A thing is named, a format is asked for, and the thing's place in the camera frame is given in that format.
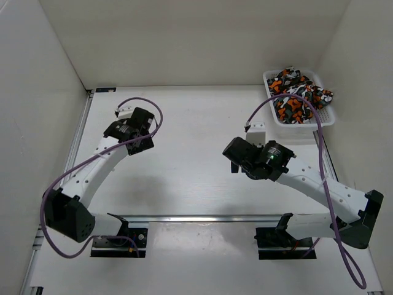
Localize white plastic basket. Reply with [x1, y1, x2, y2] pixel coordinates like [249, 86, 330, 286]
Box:
[262, 69, 336, 127]

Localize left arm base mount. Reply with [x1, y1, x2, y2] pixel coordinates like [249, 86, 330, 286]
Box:
[90, 227, 148, 258]

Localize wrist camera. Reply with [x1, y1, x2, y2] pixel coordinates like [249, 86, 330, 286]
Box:
[115, 106, 134, 120]
[244, 122, 266, 147]

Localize aluminium table frame rail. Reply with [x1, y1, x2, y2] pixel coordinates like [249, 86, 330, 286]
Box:
[18, 88, 384, 295]

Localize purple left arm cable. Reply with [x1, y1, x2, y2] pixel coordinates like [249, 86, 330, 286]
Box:
[41, 96, 164, 258]

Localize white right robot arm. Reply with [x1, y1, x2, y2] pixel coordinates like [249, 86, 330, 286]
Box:
[223, 137, 384, 250]

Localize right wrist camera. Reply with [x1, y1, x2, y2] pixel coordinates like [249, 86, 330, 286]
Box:
[244, 122, 266, 147]

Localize orange camouflage shorts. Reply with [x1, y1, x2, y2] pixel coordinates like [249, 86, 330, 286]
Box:
[266, 65, 336, 126]

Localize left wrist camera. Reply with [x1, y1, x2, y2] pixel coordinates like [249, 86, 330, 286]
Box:
[115, 106, 134, 120]

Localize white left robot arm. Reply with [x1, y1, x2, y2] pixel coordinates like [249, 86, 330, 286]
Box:
[44, 107, 155, 246]

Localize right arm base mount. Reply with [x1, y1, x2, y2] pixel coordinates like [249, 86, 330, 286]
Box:
[254, 227, 316, 261]

